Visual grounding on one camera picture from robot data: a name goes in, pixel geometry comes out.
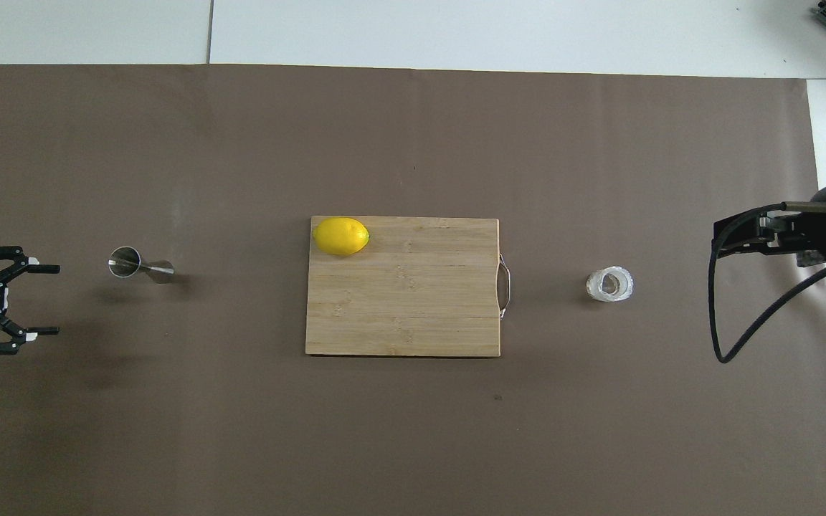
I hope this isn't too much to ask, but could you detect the steel double jigger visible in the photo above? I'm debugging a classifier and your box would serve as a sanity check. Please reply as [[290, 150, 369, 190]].
[[108, 246, 176, 285]]

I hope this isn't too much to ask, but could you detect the small clear glass cup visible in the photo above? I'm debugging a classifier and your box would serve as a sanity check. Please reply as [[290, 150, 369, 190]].
[[586, 266, 635, 303]]

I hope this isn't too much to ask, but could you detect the yellow lemon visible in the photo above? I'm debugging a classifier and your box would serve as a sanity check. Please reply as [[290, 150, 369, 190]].
[[313, 216, 371, 257]]

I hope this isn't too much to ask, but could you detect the wooden cutting board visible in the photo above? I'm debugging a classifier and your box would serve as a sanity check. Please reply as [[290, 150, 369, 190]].
[[305, 216, 512, 358]]

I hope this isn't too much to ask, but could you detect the brown paper table mat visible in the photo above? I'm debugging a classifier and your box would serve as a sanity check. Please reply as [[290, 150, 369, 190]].
[[0, 63, 826, 516]]

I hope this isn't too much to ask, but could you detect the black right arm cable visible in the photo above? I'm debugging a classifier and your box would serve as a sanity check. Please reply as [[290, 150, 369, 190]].
[[707, 202, 826, 364]]

